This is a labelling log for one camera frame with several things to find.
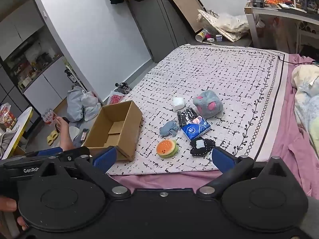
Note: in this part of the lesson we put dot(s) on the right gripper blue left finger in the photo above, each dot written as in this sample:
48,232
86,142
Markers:
105,159

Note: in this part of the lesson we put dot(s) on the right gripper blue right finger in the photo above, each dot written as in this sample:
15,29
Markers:
223,160

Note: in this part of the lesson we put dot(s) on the black lace fabric pouch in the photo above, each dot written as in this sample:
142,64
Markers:
201,146

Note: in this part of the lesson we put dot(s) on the blue tissue pack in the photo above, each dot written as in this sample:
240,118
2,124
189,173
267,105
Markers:
196,127

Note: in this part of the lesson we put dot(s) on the burger plush toy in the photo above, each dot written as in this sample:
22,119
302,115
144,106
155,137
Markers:
167,148

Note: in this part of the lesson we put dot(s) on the grey pink mouse plush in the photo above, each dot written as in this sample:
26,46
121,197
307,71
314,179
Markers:
208,104

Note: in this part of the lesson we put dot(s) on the black items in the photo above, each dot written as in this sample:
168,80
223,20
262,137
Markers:
186,116

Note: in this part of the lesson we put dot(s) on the small blue plush toy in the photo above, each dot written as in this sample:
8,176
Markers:
171,128

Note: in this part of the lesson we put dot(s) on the white soft cube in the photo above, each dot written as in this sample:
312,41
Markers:
178,103

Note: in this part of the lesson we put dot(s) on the person's left hand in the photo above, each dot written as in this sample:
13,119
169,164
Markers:
10,205

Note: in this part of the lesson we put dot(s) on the open cardboard box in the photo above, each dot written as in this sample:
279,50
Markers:
116,125

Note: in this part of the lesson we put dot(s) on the person's bare foot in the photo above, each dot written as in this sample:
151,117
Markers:
65,139

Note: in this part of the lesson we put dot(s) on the yellow slipper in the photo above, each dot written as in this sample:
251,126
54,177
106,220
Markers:
52,137

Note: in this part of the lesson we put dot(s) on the red snack package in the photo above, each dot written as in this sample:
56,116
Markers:
49,116

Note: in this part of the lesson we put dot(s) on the grey plastic bag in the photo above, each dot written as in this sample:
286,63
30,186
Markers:
75,110

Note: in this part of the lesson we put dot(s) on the white plastic bag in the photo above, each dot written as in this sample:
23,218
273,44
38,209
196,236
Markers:
91,105

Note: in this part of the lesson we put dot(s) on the pink bed sheet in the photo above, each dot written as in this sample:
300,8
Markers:
291,144

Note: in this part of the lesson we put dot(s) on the red white shopping bag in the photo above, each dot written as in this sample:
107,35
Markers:
115,97

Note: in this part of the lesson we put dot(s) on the white black patterned bedspread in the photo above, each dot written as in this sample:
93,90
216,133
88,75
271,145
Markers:
228,94

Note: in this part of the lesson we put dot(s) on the black shoes on floor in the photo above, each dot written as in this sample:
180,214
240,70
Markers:
122,88

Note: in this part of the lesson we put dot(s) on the grey white cabinet unit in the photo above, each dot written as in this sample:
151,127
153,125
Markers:
33,70

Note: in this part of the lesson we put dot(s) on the floral duvet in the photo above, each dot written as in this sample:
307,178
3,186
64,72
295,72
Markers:
304,79

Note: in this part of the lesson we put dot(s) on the paper cup on floor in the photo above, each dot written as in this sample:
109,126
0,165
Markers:
202,35

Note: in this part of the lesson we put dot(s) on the clear bag with fabric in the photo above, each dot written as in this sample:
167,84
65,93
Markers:
230,27

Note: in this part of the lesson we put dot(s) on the dark grey door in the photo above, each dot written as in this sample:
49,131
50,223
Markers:
160,26

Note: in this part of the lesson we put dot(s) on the white desk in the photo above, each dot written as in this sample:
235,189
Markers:
252,13

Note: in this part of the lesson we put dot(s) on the leaning picture frame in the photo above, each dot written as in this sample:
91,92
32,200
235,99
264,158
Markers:
188,10

